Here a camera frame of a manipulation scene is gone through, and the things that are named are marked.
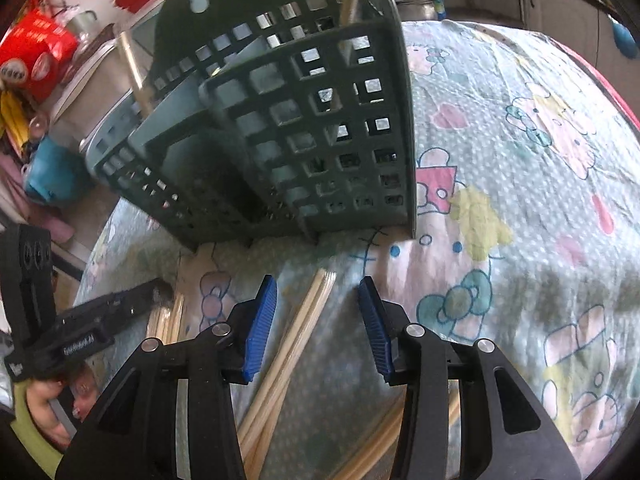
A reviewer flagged blue plastic pot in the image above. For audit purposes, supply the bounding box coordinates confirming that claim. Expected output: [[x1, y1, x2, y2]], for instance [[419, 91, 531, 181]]
[[22, 135, 93, 206]]

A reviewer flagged cartoon printed blanket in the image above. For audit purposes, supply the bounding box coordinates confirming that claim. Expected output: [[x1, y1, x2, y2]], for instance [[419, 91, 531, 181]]
[[75, 20, 640, 480]]

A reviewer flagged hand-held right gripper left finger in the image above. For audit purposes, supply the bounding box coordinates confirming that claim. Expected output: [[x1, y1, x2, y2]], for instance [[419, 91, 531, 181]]
[[55, 275, 278, 480]]

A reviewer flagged blue round object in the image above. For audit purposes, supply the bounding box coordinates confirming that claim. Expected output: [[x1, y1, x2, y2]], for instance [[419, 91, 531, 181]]
[[610, 15, 640, 58]]

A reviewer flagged person's left forearm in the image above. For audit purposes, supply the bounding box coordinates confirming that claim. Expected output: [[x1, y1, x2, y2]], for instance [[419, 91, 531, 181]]
[[10, 395, 68, 468]]

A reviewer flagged red cardboard box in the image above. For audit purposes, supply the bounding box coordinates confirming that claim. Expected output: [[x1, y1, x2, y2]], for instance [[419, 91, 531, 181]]
[[0, 7, 81, 103]]

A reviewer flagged yellow packet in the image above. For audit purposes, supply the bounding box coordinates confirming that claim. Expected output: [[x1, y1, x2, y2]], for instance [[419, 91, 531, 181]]
[[0, 90, 28, 156]]

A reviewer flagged green plastic utensil holder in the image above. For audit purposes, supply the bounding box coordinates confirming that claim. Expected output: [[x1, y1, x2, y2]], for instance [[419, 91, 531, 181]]
[[85, 0, 418, 253]]

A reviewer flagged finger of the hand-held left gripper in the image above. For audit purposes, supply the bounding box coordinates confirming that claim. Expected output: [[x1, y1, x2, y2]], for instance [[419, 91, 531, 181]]
[[50, 279, 173, 361]]

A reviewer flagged person's left hand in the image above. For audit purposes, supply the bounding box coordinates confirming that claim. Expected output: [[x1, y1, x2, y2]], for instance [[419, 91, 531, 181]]
[[27, 364, 103, 453]]

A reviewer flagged metal pot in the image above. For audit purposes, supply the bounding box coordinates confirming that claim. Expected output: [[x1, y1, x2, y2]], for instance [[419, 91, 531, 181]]
[[390, 0, 446, 23]]

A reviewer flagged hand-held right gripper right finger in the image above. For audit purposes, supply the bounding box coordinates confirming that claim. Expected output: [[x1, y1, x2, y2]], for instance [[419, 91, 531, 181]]
[[357, 276, 583, 480]]

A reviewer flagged clear glass jar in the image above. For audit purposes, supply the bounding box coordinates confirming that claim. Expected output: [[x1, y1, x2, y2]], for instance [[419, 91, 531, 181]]
[[65, 10, 101, 46]]

